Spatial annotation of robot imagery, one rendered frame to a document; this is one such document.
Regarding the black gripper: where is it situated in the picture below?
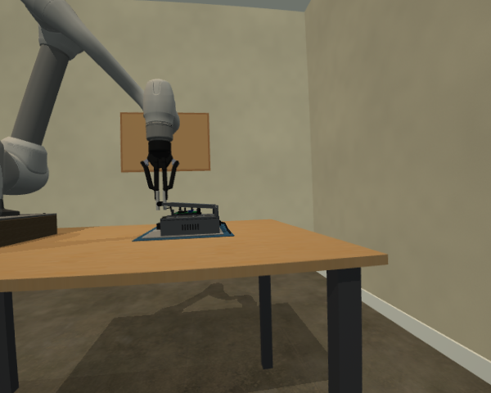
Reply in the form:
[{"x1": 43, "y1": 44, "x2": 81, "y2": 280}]
[{"x1": 141, "y1": 140, "x2": 179, "y2": 203}]

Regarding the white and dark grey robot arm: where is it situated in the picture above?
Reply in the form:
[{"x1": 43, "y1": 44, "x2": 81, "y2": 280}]
[{"x1": 0, "y1": 0, "x2": 180, "y2": 217}]

